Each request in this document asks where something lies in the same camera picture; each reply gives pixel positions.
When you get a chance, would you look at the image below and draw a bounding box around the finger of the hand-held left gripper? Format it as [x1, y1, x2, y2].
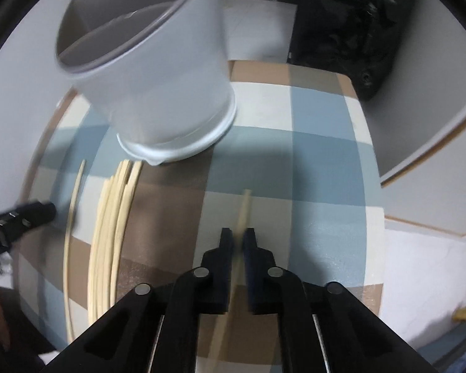
[0, 200, 57, 259]

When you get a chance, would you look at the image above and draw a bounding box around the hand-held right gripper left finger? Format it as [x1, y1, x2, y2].
[43, 227, 234, 373]

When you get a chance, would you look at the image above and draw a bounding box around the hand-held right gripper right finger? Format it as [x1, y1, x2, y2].
[244, 227, 437, 373]

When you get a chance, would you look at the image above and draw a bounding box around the wooden chopstick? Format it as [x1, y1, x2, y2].
[63, 159, 87, 344]
[211, 189, 253, 360]

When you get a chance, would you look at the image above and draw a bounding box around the bundle of wooden chopsticks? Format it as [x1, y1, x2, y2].
[87, 159, 144, 321]

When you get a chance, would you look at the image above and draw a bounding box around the white grey utensil holder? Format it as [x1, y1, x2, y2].
[54, 0, 238, 167]

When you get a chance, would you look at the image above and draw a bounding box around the checked tablecloth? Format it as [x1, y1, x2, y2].
[17, 60, 387, 373]

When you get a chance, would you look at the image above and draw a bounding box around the person's dark clothing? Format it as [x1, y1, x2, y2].
[0, 256, 68, 373]

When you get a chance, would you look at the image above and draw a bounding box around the black backpack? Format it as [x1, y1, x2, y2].
[287, 0, 416, 102]

